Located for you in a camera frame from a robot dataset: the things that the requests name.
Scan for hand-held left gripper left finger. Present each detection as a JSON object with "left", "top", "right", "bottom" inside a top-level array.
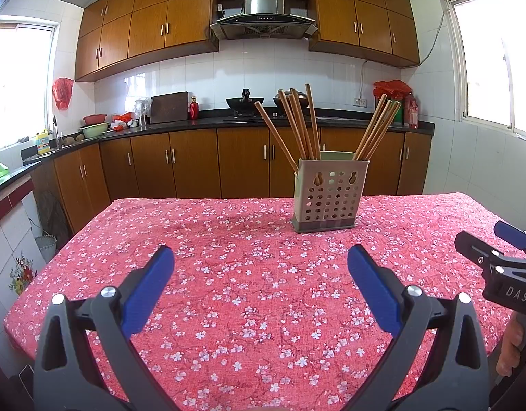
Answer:
[{"left": 32, "top": 244, "right": 176, "bottom": 411}]

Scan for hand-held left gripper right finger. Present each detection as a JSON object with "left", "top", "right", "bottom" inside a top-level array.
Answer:
[{"left": 346, "top": 244, "right": 490, "bottom": 411}]

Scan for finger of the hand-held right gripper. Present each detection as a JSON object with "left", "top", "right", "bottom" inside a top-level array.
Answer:
[
  {"left": 493, "top": 221, "right": 526, "bottom": 258},
  {"left": 455, "top": 230, "right": 505, "bottom": 268}
]

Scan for green perforated chopstick holder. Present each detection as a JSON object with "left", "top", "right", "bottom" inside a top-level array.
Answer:
[{"left": 291, "top": 151, "right": 371, "bottom": 233}]

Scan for bunch of wooden chopsticks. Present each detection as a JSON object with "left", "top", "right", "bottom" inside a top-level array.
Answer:
[{"left": 254, "top": 83, "right": 403, "bottom": 162}]

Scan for person's right hand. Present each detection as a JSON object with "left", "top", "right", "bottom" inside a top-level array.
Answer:
[{"left": 496, "top": 314, "right": 526, "bottom": 377}]

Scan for pink floral tablecloth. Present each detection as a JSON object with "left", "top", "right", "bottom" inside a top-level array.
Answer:
[{"left": 3, "top": 192, "right": 526, "bottom": 411}]

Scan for metal bucket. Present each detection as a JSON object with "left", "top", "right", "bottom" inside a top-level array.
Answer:
[{"left": 34, "top": 233, "right": 59, "bottom": 264}]

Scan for wooden lower kitchen cabinets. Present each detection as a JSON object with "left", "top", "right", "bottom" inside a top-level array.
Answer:
[{"left": 31, "top": 126, "right": 433, "bottom": 233}]

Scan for red sauce bottles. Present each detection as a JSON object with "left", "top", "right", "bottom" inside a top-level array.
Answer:
[{"left": 403, "top": 93, "right": 419, "bottom": 129}]

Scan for black kitchen countertop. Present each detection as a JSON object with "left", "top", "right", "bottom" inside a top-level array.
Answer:
[{"left": 0, "top": 109, "right": 435, "bottom": 200}]

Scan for green basin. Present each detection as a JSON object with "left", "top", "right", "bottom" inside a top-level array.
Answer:
[{"left": 79, "top": 123, "right": 110, "bottom": 139}]

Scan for red and white plastic bag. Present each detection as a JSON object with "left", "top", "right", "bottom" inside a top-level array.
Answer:
[{"left": 110, "top": 112, "right": 138, "bottom": 130}]

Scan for large red plastic bag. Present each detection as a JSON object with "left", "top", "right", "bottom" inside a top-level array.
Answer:
[{"left": 373, "top": 80, "right": 406, "bottom": 102}]

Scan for dark wooden cutting board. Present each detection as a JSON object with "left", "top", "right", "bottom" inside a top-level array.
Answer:
[{"left": 150, "top": 91, "right": 190, "bottom": 124}]

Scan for black wok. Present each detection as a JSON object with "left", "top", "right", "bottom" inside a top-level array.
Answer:
[{"left": 225, "top": 88, "right": 264, "bottom": 117}]

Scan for metal wok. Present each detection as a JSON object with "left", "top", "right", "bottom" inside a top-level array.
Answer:
[{"left": 272, "top": 92, "right": 311, "bottom": 111}]

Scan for red plastic bag on hook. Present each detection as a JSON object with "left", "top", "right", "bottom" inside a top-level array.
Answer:
[{"left": 52, "top": 77, "right": 74, "bottom": 111}]

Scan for stainless steel range hood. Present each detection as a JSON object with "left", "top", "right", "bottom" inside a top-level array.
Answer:
[{"left": 209, "top": 0, "right": 319, "bottom": 42}]

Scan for window with metal frame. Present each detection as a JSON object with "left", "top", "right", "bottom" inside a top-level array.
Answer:
[{"left": 438, "top": 0, "right": 526, "bottom": 143}]

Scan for window with white frame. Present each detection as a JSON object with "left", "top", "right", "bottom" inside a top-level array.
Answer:
[{"left": 0, "top": 16, "right": 61, "bottom": 155}]

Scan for wooden wall cabinet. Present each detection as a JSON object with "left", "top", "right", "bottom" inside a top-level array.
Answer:
[
  {"left": 308, "top": 0, "right": 420, "bottom": 68},
  {"left": 75, "top": 0, "right": 221, "bottom": 82}
]

